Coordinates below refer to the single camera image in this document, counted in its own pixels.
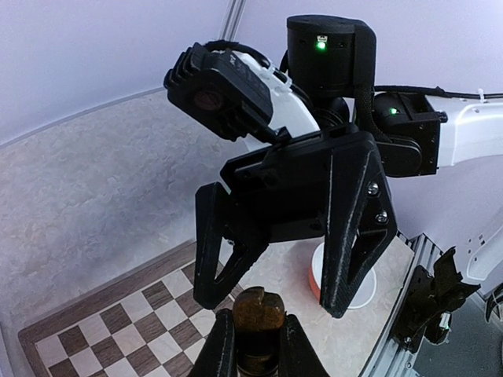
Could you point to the right aluminium frame post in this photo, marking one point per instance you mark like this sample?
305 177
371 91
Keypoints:
231 21

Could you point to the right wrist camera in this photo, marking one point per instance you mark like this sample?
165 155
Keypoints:
212 85

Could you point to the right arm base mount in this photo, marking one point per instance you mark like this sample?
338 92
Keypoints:
429 303

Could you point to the wooden chess board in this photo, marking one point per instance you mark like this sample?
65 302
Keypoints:
145 323

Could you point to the dark chess knight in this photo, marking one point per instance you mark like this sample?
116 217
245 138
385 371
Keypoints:
258 317

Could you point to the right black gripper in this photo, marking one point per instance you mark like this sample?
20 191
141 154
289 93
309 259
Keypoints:
320 184

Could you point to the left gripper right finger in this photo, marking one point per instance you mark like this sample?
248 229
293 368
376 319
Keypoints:
296 354

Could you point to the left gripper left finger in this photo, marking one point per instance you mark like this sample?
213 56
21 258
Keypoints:
217 358

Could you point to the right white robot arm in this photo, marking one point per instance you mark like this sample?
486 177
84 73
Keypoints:
326 83

